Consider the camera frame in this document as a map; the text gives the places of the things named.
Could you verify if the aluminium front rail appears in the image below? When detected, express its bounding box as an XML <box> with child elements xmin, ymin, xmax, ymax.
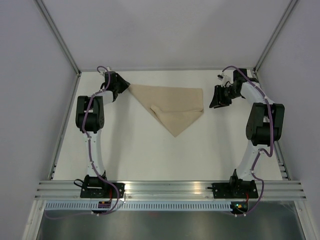
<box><xmin>34</xmin><ymin>180</ymin><xmax>307</xmax><ymax>202</ymax></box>

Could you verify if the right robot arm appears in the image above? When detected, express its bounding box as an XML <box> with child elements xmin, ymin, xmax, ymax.
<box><xmin>209</xmin><ymin>66</ymin><xmax>285</xmax><ymax>182</ymax></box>

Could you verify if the aluminium frame post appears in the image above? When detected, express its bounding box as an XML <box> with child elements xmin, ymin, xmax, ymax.
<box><xmin>251</xmin><ymin>0</ymin><xmax>300</xmax><ymax>181</ymax></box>
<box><xmin>33</xmin><ymin>0</ymin><xmax>81</xmax><ymax>76</ymax></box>

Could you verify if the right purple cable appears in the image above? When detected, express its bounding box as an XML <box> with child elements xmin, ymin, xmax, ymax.
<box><xmin>221</xmin><ymin>65</ymin><xmax>276</xmax><ymax>218</ymax></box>

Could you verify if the beige cloth napkin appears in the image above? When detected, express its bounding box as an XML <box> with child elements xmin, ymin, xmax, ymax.
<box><xmin>129</xmin><ymin>84</ymin><xmax>204</xmax><ymax>137</ymax></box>

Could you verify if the left aluminium frame post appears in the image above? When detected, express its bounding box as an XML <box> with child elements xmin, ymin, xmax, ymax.
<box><xmin>33</xmin><ymin>0</ymin><xmax>81</xmax><ymax>76</ymax></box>

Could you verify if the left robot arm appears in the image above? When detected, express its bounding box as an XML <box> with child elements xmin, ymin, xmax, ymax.
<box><xmin>75</xmin><ymin>69</ymin><xmax>130</xmax><ymax>200</ymax></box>

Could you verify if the purple cable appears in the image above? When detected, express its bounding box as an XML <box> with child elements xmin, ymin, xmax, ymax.
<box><xmin>221</xmin><ymin>65</ymin><xmax>276</xmax><ymax>218</ymax></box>
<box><xmin>44</xmin><ymin>65</ymin><xmax>126</xmax><ymax>221</ymax></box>

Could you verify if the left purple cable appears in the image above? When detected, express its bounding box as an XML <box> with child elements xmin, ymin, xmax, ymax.
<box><xmin>44</xmin><ymin>65</ymin><xmax>126</xmax><ymax>221</ymax></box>

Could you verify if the white slotted cable duct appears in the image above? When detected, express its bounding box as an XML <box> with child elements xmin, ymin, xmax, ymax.
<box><xmin>45</xmin><ymin>200</ymin><xmax>232</xmax><ymax>212</ymax></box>

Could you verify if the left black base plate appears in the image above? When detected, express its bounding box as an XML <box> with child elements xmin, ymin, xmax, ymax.
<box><xmin>80</xmin><ymin>182</ymin><xmax>125</xmax><ymax>200</ymax></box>

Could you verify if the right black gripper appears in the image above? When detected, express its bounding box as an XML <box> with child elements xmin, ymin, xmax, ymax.
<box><xmin>209</xmin><ymin>84</ymin><xmax>242</xmax><ymax>109</ymax></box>

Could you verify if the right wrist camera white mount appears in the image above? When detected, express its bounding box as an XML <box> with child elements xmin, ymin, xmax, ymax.
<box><xmin>217</xmin><ymin>71</ymin><xmax>231</xmax><ymax>87</ymax></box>

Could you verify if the right aluminium frame post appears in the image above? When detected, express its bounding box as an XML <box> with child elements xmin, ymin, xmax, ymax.
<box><xmin>251</xmin><ymin>0</ymin><xmax>300</xmax><ymax>181</ymax></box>

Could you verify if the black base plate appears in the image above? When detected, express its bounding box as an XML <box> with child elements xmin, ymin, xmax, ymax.
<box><xmin>80</xmin><ymin>182</ymin><xmax>125</xmax><ymax>200</ymax></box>
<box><xmin>210</xmin><ymin>182</ymin><xmax>259</xmax><ymax>199</ymax></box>

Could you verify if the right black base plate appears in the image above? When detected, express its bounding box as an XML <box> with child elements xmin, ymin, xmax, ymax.
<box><xmin>210</xmin><ymin>182</ymin><xmax>259</xmax><ymax>199</ymax></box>

